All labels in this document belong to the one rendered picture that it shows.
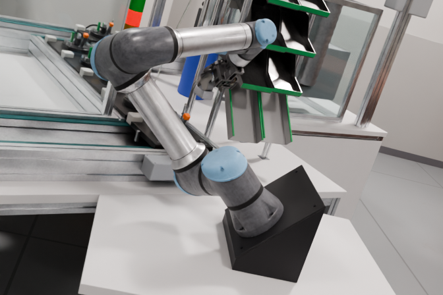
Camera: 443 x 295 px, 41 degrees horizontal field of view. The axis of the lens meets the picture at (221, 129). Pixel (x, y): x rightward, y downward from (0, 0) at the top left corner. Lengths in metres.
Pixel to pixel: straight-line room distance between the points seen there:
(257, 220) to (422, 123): 5.28
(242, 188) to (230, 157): 0.09
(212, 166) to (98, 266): 0.39
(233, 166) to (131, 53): 0.40
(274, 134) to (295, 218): 0.80
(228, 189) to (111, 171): 0.47
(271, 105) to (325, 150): 1.11
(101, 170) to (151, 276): 0.50
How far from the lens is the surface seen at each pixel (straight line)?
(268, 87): 2.23
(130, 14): 2.07
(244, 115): 2.30
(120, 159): 1.91
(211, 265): 1.64
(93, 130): 2.15
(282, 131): 2.40
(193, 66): 3.06
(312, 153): 3.41
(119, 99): 2.40
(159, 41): 1.51
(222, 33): 1.63
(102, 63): 1.60
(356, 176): 3.79
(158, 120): 1.64
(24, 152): 1.79
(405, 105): 6.67
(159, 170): 1.91
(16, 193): 1.76
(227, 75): 1.99
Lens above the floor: 1.68
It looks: 17 degrees down
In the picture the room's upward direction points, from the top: 17 degrees clockwise
